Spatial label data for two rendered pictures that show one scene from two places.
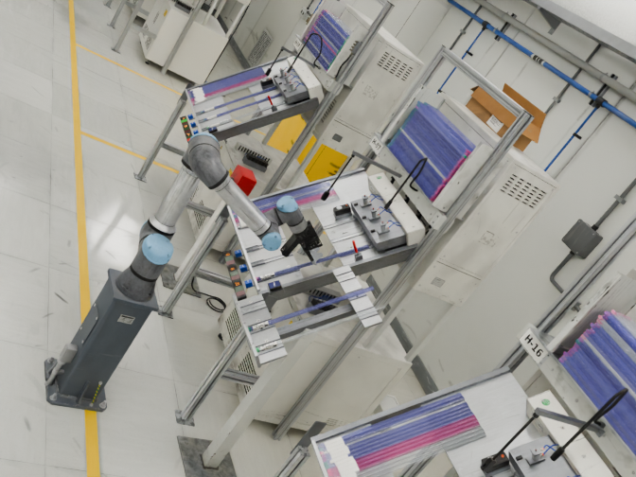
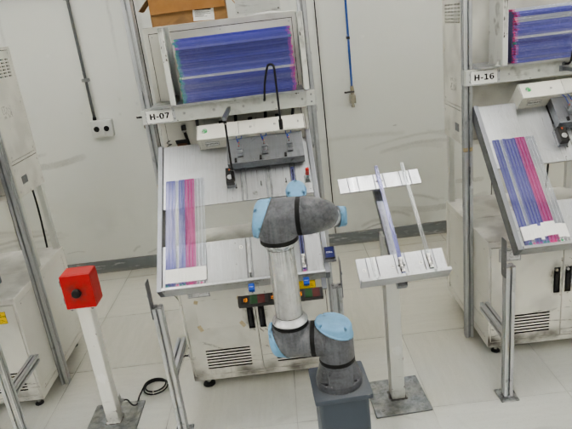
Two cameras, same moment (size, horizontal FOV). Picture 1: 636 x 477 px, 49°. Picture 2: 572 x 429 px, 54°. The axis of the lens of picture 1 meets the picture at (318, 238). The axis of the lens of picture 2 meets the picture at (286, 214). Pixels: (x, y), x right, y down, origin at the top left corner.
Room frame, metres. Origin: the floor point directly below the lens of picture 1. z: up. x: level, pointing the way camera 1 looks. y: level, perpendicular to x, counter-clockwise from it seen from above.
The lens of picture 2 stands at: (1.53, 1.80, 1.69)
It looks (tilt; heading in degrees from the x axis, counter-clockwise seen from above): 19 degrees down; 305
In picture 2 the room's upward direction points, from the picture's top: 7 degrees counter-clockwise
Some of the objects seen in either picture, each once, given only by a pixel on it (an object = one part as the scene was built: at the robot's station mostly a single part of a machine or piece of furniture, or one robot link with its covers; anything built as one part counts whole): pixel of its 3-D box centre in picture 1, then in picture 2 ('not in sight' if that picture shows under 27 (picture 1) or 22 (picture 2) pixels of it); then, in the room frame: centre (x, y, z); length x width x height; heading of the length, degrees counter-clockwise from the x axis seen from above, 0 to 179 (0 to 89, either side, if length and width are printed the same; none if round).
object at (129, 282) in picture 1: (139, 278); (338, 367); (2.32, 0.47, 0.60); 0.15 x 0.15 x 0.10
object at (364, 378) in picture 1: (306, 344); (259, 298); (3.20, -0.27, 0.31); 0.70 x 0.65 x 0.62; 34
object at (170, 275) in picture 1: (212, 228); (96, 349); (3.54, 0.52, 0.39); 0.24 x 0.24 x 0.78; 34
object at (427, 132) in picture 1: (434, 152); (236, 64); (3.09, -0.20, 1.52); 0.51 x 0.13 x 0.27; 34
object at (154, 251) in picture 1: (153, 255); (332, 336); (2.33, 0.47, 0.72); 0.13 x 0.12 x 0.14; 25
